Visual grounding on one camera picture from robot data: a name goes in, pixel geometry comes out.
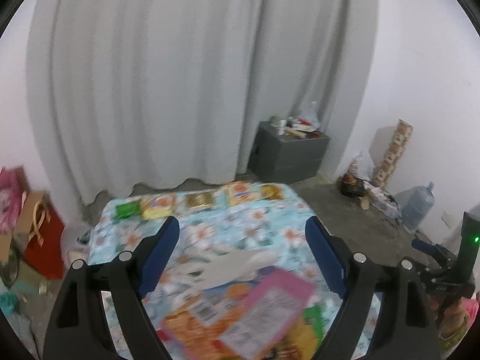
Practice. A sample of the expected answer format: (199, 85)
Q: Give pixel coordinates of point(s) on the grey curtain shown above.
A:
(123, 92)

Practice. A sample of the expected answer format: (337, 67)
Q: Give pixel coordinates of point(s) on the floral light blue tablecloth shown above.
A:
(273, 224)

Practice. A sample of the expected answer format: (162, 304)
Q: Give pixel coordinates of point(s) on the dark grey cabinet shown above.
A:
(285, 159)

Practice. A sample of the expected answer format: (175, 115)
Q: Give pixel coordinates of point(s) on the blue water jug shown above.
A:
(417, 207)

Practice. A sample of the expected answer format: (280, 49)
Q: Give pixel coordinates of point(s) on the clear plastic bag on cabinet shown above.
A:
(307, 116)

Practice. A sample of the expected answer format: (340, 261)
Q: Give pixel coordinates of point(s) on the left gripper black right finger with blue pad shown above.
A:
(405, 325)

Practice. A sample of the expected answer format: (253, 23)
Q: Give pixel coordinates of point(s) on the pink snack wrapper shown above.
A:
(269, 311)

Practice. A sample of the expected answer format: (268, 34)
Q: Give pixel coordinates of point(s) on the pink gift bag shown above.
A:
(11, 197)

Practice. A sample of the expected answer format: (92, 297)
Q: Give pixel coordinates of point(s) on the green red chip bag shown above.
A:
(303, 338)

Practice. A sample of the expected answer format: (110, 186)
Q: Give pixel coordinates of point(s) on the white bag by wall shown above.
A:
(362, 166)

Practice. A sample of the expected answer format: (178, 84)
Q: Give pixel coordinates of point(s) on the gold box packet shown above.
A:
(200, 201)

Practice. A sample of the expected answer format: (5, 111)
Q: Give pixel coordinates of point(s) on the white tissue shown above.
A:
(239, 265)

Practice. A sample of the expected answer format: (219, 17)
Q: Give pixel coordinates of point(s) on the orange snack wrapper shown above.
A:
(195, 328)

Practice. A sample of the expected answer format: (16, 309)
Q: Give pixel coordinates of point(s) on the crumpled gold wrapper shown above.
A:
(271, 192)

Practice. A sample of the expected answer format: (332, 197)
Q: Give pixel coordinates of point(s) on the person right hand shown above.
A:
(458, 318)

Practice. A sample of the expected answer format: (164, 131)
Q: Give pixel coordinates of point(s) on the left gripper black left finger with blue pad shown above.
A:
(78, 327)

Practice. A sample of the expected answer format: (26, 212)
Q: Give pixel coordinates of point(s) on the white plastic bag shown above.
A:
(74, 242)

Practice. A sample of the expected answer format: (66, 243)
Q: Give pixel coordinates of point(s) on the red gift bag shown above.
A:
(43, 251)

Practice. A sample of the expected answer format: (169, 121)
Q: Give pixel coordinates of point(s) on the white small bottle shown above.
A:
(281, 126)

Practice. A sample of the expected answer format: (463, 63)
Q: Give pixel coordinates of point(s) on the green snack packet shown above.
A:
(127, 210)

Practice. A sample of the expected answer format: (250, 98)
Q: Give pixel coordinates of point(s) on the orange yellow snack packet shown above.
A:
(239, 192)

